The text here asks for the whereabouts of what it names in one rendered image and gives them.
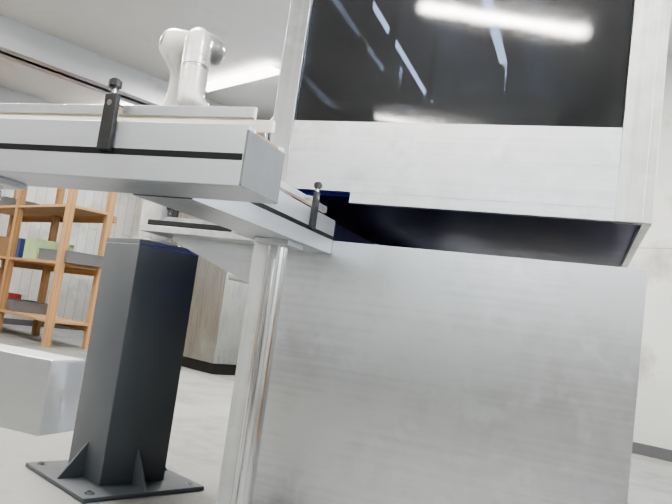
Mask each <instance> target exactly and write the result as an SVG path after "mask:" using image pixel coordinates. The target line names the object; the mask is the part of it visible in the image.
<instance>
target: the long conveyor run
mask: <svg viewBox="0 0 672 504"><path fill-rule="evenodd" d="M122 84H123V82H122V81H121V80H120V79H118V78H111V79H109V81H108V86H109V87H110V89H112V90H111V93H106V95H105V100H104V105H90V104H25V103H0V177H4V178H7V179H10V180H14V181H17V182H20V183H23V184H26V185H27V186H34V187H48V188H62V189H76V190H89V191H103V192H117V193H131V194H144V195H158V196H172V197H186V198H199V199H213V200H227V201H240V202H254V203H268V204H278V198H279V191H280V184H281V177H282V170H283V164H284V157H285V153H284V151H285V149H284V148H283V147H281V146H276V145H275V144H273V143H272V142H270V141H269V140H267V139H266V138H264V137H263V136H261V135H260V134H258V133H275V126H276V123H275V121H274V120H256V117H257V111H258V108H257V107H220V106H155V105H120V99H121V95H120V94H118V93H116V92H117V90H119V89H122Z"/></svg>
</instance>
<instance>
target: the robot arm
mask: <svg viewBox="0 0 672 504"><path fill-rule="evenodd" d="M159 50H160V53H161V55H162V57H163V59H164V61H165V63H166V65H167V67H168V70H169V73H170V81H169V86H168V91H167V95H166V99H165V103H164V106H210V105H209V104H208V103H207V102H206V100H205V93H206V86H207V79H208V72H209V66H218V65H220V64H221V63H222V62H223V60H224V58H225V54H226V52H225V46H224V44H223V42H222V41H221V40H220V39H219V38H218V37H217V36H215V35H213V34H211V33H209V32H207V31H206V30H205V29H204V28H202V27H195V28H193V29H191V30H190V31H186V30H183V29H178V28H170V29H168V30H166V31H165V32H163V34H162V35H161V37H160V41H159ZM178 215H179V211H176V210H174V209H171V208H168V207H165V206H162V205H159V204H157V203H154V202H151V201H148V200H145V199H144V201H143V206H142V212H141V218H140V224H139V230H138V236H137V237H133V236H130V237H127V238H140V239H146V240H151V241H156V242H161V243H166V244H171V245H176V246H179V244H178V243H176V242H175V243H172V242H170V241H171V239H170V238H167V237H163V236H159V235H156V234H152V233H149V232H145V231H141V230H140V228H141V224H147V222H148V219H153V220H164V219H165V217H176V218H178Z"/></svg>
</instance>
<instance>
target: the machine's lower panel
mask: <svg viewBox="0 0 672 504"><path fill-rule="evenodd" d="M647 275H648V270H647V269H636V268H625V267H614V266H603V265H592V264H581V263H570V262H559V261H548V260H538V259H527V258H516V257H505V256H494V255H483V254H472V253H461V252H450V251H439V250H428V249H417V248H406V247H395V246H385V245H374V244H363V243H352V242H341V241H333V245H332V252H331V254H320V253H310V252H300V251H291V250H289V251H288V258H287V264H286V271H285V278H284V285H283V292H282V299H281V306H280V313H279V320H278V327H277V334H276V341H275V348H274V355H273V362H272V369H271V376H270V383H269V390H268V397H267V404H266V410H265V417H264V424H263V431H262V438H261V445H260V452H259V459H258V466H257V473H256V480H255V487H254V494H253V501H252V504H627V502H628V490H629V479H630V468H631V456H632V445H633V434H634V422H635V411H636V400H637V388H638V377H639V366H640V355H641V343H642V332H643V321H644V309H645V298H646V287H647Z"/></svg>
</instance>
